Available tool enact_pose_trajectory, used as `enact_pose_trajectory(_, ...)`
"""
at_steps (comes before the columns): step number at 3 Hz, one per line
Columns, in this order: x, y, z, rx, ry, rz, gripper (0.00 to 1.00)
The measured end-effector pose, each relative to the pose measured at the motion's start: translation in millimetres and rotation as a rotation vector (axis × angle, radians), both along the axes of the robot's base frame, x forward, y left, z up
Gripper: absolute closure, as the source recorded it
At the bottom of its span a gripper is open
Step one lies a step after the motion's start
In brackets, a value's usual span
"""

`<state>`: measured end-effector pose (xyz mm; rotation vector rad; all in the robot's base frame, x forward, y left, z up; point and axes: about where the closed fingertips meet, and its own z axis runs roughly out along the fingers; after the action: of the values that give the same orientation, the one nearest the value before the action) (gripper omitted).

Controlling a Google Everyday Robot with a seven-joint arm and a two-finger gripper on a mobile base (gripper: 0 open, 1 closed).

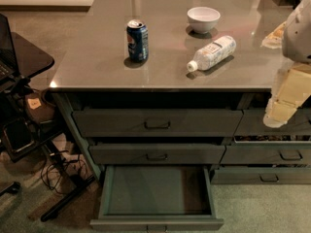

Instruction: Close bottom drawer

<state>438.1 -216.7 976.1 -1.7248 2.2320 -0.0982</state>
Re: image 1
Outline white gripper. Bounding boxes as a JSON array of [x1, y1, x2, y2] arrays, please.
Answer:
[[263, 62, 311, 128]]

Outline grey drawer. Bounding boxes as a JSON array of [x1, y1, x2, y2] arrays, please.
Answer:
[[72, 109, 242, 137], [90, 165, 224, 233], [212, 167, 311, 184], [221, 142, 311, 164], [234, 109, 311, 136], [88, 144, 225, 164]]

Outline white plastic bottle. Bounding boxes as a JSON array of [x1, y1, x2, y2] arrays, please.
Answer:
[[187, 36, 236, 72]]

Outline white ceramic bowl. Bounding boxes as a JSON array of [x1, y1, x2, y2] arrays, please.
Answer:
[[187, 7, 221, 34]]

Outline blue soda can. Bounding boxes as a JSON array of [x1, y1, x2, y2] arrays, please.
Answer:
[[126, 19, 149, 62]]

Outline brown bag with label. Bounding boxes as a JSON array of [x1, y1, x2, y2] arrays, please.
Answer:
[[25, 89, 56, 123]]

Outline black side table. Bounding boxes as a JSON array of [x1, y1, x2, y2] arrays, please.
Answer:
[[2, 32, 95, 222]]

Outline black laptop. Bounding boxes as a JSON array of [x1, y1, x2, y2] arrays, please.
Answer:
[[0, 14, 18, 81]]

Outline grey drawer cabinet frame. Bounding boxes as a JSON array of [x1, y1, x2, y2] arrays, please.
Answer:
[[54, 90, 310, 181]]

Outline black cables on floor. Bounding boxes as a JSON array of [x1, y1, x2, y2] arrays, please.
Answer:
[[39, 149, 92, 196]]

